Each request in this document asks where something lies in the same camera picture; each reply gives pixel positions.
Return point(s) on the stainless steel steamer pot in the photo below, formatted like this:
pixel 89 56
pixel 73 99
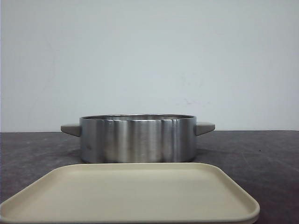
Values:
pixel 134 138

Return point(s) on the beige rectangular tray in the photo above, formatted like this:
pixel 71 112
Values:
pixel 132 193

